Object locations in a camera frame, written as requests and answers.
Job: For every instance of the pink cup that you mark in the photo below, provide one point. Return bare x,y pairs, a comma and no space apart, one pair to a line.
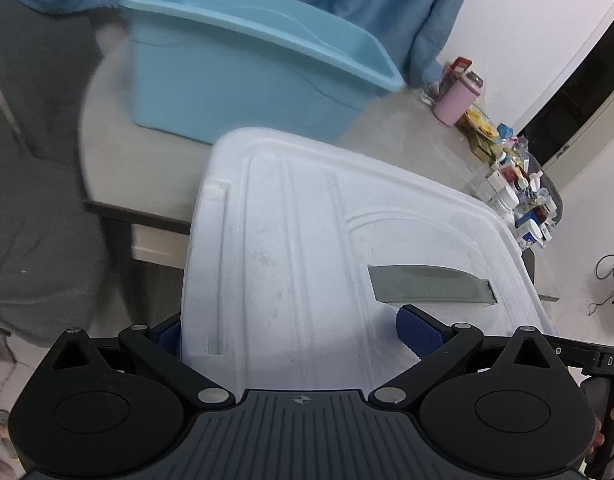
456,100

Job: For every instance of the pile of medicine bottles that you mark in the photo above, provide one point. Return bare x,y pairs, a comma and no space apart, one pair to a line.
512,195

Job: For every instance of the white plastic box lid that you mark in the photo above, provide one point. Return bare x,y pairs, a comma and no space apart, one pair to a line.
297,240

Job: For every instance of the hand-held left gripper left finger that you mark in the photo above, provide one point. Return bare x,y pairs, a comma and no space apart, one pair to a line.
170,334

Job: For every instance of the black panel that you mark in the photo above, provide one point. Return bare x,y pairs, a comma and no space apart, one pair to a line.
582,95

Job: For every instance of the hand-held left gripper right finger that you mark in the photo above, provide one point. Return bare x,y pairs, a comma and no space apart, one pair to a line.
419,331

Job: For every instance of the grey desktop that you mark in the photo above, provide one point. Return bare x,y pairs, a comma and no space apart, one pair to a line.
137,160

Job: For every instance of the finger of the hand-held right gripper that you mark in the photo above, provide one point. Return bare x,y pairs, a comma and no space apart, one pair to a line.
572,346

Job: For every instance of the yellow snack packet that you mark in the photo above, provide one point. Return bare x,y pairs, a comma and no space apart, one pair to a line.
479,125

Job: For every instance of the light blue plastic bin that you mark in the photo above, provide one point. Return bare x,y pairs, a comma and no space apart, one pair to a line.
227,70

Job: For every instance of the grey cloth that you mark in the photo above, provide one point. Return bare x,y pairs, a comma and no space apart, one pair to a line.
37,170

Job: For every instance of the red framed container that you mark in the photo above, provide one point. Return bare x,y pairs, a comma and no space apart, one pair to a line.
459,66

